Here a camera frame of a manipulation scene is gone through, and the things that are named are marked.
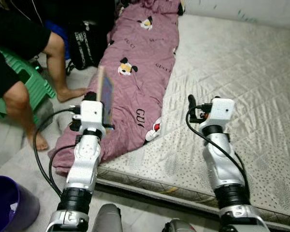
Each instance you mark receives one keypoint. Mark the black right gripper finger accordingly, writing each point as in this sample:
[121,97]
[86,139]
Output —
[192,105]

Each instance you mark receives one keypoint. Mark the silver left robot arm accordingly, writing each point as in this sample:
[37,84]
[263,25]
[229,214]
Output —
[84,159]

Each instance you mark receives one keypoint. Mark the grey left robot leg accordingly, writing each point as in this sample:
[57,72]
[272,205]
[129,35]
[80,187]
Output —
[108,220]

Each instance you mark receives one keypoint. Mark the colourful children book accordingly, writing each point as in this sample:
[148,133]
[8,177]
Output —
[108,96]

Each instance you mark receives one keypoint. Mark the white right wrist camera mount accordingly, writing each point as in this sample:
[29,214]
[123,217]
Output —
[223,110]

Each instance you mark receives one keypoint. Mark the black bag with white print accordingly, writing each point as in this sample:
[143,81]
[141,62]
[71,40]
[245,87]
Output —
[89,46]

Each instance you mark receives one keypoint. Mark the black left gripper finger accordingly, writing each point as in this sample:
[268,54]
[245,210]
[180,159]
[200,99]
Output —
[109,123]
[90,96]

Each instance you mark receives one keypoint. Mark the pink cartoon print blanket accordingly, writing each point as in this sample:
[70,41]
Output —
[140,82]

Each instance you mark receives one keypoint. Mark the purple bucket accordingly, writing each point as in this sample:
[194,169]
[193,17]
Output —
[9,205]

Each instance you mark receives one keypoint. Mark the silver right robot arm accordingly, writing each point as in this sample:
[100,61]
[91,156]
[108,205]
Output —
[222,164]

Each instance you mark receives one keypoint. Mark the person in black clothes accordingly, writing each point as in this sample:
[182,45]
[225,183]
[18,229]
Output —
[19,104]

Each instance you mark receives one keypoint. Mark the white quilted mattress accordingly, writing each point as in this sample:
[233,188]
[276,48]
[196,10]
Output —
[241,96]

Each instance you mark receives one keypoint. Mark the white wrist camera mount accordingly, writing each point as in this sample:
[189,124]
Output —
[223,110]
[93,115]

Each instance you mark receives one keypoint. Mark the grey robot leg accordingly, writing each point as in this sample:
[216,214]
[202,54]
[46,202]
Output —
[181,226]
[108,220]

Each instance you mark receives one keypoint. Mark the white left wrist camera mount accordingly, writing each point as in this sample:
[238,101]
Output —
[93,115]

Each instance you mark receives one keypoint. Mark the green plastic stool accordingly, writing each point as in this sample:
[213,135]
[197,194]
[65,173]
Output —
[36,84]

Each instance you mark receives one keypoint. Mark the grey right robot leg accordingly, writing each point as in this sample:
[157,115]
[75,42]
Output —
[181,226]

